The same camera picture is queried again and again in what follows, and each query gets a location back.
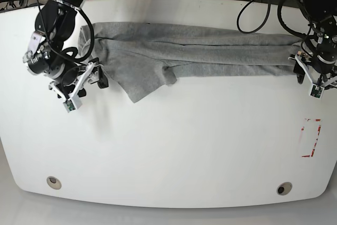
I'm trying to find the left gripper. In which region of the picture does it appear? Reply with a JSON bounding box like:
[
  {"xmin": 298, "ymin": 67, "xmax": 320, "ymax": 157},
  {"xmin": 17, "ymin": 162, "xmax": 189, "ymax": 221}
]
[{"xmin": 293, "ymin": 58, "xmax": 307, "ymax": 84}]

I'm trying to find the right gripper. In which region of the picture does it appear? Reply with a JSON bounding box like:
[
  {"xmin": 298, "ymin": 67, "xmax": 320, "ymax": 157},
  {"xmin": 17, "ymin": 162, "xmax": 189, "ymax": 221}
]
[{"xmin": 88, "ymin": 57, "xmax": 109, "ymax": 89}]

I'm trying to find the grey T-shirt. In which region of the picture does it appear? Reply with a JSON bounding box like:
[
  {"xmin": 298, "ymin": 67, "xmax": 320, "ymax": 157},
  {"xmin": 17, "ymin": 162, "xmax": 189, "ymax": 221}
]
[{"xmin": 78, "ymin": 22, "xmax": 300, "ymax": 102}]

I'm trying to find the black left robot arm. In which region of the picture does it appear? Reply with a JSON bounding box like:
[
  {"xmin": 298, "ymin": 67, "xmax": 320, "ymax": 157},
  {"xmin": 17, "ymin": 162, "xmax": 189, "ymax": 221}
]
[{"xmin": 277, "ymin": 0, "xmax": 336, "ymax": 82}]

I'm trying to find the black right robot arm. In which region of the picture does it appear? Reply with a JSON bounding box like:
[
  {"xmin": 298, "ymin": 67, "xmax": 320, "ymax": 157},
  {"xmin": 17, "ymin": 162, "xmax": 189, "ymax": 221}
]
[{"xmin": 23, "ymin": 0, "xmax": 108, "ymax": 99}]

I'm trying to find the red tape rectangle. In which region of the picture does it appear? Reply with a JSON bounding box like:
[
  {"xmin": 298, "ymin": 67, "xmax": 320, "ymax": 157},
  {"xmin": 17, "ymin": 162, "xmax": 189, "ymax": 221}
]
[{"xmin": 299, "ymin": 119, "xmax": 322, "ymax": 158}]

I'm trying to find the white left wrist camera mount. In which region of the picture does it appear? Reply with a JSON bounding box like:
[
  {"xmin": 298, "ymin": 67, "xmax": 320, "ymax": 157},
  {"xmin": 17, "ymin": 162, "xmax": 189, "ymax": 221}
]
[{"xmin": 288, "ymin": 51, "xmax": 336, "ymax": 99}]

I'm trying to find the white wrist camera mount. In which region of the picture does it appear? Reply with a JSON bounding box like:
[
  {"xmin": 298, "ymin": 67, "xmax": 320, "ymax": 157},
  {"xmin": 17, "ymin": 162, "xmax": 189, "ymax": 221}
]
[
  {"xmin": 48, "ymin": 63, "xmax": 94, "ymax": 113},
  {"xmin": 288, "ymin": 51, "xmax": 336, "ymax": 99}
]

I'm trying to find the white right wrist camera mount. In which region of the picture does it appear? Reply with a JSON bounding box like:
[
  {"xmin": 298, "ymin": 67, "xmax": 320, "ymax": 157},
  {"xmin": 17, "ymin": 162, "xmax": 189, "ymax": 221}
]
[{"xmin": 48, "ymin": 63, "xmax": 94, "ymax": 113}]

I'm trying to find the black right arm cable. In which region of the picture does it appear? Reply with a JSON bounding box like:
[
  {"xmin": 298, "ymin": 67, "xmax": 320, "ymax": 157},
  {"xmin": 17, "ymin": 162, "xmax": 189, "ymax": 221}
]
[{"xmin": 63, "ymin": 8, "xmax": 96, "ymax": 62}]

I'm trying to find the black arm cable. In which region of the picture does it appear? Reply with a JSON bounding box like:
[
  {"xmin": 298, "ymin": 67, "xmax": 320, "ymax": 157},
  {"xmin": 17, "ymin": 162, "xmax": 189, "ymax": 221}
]
[
  {"xmin": 236, "ymin": 0, "xmax": 316, "ymax": 41},
  {"xmin": 63, "ymin": 8, "xmax": 96, "ymax": 62}
]

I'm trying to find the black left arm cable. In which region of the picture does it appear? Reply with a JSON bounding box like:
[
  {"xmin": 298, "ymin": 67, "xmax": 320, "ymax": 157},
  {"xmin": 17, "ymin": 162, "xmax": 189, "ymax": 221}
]
[{"xmin": 236, "ymin": 0, "xmax": 316, "ymax": 41}]

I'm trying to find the left table cable grommet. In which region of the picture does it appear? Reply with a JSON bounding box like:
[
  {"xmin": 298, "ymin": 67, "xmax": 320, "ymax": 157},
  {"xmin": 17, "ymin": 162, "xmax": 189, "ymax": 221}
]
[{"xmin": 46, "ymin": 177, "xmax": 62, "ymax": 190}]

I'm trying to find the table cable grommet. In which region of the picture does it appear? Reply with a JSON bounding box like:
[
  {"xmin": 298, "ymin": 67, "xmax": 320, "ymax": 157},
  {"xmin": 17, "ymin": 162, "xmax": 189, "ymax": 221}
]
[
  {"xmin": 276, "ymin": 182, "xmax": 292, "ymax": 196},
  {"xmin": 46, "ymin": 177, "xmax": 62, "ymax": 190}
]

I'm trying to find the right table cable grommet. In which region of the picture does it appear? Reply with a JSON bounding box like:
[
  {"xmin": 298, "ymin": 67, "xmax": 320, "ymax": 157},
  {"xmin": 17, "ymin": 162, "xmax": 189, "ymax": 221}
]
[{"xmin": 276, "ymin": 182, "xmax": 292, "ymax": 196}]

